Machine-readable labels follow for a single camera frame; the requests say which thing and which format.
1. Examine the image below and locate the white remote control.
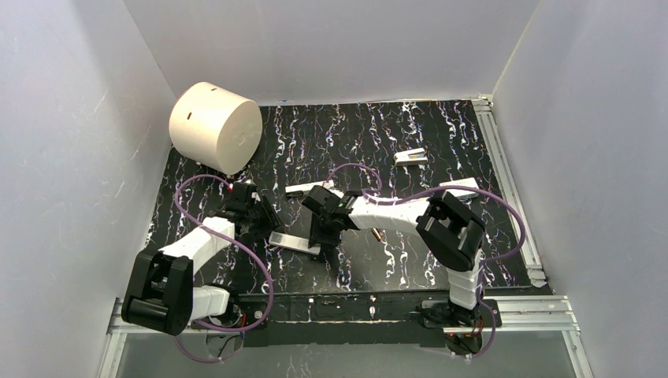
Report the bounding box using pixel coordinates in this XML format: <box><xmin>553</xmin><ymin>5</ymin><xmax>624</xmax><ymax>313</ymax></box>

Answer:
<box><xmin>269</xmin><ymin>232</ymin><xmax>321</xmax><ymax>256</ymax></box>

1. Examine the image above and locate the white remote with black end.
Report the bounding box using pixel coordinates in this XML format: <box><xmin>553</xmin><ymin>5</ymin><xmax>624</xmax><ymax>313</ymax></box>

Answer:
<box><xmin>285</xmin><ymin>180</ymin><xmax>333</xmax><ymax>198</ymax></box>

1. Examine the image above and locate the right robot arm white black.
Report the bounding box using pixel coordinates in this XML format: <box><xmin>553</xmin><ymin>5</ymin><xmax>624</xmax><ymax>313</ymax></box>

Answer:
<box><xmin>302</xmin><ymin>187</ymin><xmax>486</xmax><ymax>327</ymax></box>

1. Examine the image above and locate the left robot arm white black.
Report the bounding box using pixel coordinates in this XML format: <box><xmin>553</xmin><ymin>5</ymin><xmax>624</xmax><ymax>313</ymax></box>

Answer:
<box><xmin>121</xmin><ymin>183</ymin><xmax>282</xmax><ymax>335</ymax></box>

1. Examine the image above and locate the large white cylinder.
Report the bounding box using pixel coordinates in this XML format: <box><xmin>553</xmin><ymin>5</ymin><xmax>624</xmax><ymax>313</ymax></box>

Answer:
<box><xmin>169</xmin><ymin>82</ymin><xmax>263</xmax><ymax>175</ymax></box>

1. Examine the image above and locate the small white charger device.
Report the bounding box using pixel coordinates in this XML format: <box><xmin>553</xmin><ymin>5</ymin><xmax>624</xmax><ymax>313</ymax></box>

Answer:
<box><xmin>394</xmin><ymin>148</ymin><xmax>429</xmax><ymax>167</ymax></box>

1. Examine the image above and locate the black base bar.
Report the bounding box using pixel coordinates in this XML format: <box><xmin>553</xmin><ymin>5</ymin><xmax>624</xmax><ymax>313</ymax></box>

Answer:
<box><xmin>190</xmin><ymin>289</ymin><xmax>502</xmax><ymax>350</ymax></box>

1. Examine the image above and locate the white box with red labels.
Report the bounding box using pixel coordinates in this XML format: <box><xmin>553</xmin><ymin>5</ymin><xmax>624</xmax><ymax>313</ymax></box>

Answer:
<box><xmin>439</xmin><ymin>178</ymin><xmax>479</xmax><ymax>201</ymax></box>

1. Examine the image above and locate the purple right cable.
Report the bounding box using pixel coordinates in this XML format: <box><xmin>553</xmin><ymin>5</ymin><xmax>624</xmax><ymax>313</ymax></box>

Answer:
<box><xmin>325</xmin><ymin>163</ymin><xmax>527</xmax><ymax>361</ymax></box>

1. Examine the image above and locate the aluminium frame rail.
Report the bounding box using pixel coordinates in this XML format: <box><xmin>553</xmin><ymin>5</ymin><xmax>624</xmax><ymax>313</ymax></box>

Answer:
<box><xmin>472</xmin><ymin>96</ymin><xmax>593</xmax><ymax>377</ymax></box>

